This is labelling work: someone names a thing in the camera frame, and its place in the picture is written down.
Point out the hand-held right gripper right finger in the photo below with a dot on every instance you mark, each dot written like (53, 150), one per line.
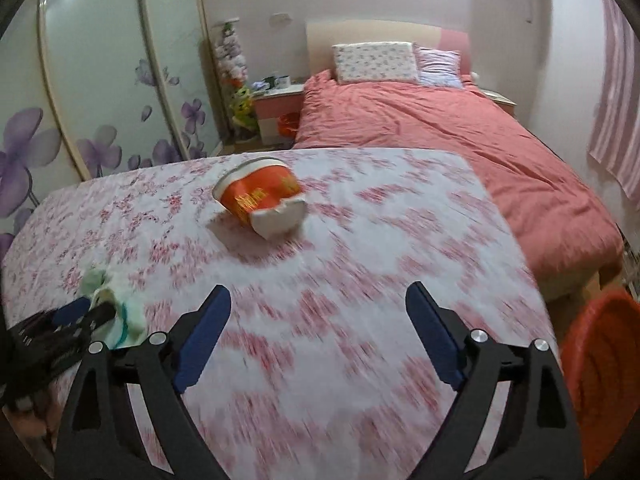
(435, 332)

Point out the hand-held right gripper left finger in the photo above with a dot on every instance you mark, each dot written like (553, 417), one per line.
(205, 340)

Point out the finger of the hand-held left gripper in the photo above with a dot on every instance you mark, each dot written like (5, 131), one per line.
(70, 312)
(97, 319)

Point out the light green cloth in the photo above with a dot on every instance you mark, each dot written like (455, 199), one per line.
(127, 320)

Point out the orange paper cup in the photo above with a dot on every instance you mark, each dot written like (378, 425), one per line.
(255, 200)

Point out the orange trash basket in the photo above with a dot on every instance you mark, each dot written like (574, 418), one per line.
(610, 385)

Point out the person's left hand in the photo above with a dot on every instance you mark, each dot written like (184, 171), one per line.
(30, 425)

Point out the pink floral tablecloth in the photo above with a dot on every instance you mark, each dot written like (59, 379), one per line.
(325, 285)

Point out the pink duvet bed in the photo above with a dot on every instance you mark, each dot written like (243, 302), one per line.
(450, 135)

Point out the small orange bin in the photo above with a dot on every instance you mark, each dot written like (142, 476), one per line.
(288, 124)

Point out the pink and white nightstand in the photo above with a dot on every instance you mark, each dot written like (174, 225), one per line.
(272, 110)
(500, 102)

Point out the flower print sliding wardrobe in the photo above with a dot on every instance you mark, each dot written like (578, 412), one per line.
(100, 70)

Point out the pink striped pillow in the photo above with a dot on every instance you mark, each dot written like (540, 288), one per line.
(440, 67)

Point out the white mug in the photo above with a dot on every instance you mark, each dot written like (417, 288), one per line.
(283, 81)

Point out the stack of plush toys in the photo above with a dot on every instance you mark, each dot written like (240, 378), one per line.
(232, 65)

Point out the white floral pillow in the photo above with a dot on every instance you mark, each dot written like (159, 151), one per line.
(375, 62)

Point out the pink striped curtain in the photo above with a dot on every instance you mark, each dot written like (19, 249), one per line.
(617, 110)

